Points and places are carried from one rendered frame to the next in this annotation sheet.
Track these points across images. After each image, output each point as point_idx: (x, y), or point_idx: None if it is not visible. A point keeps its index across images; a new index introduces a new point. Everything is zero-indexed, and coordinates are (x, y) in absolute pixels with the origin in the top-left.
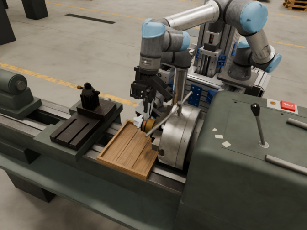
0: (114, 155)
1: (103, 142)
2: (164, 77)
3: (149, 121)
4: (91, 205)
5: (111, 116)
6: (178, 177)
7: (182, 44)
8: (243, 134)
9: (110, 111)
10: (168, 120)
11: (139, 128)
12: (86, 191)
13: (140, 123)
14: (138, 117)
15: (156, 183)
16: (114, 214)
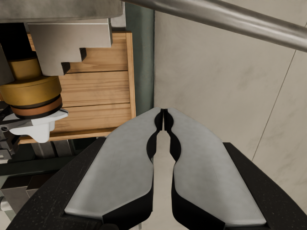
0: (113, 112)
1: (82, 140)
2: None
3: (27, 99)
4: (148, 93)
5: (36, 171)
6: None
7: None
8: None
9: (41, 185)
10: (14, 9)
11: (63, 110)
12: (136, 108)
13: (52, 117)
14: (30, 135)
15: (124, 6)
16: (147, 60)
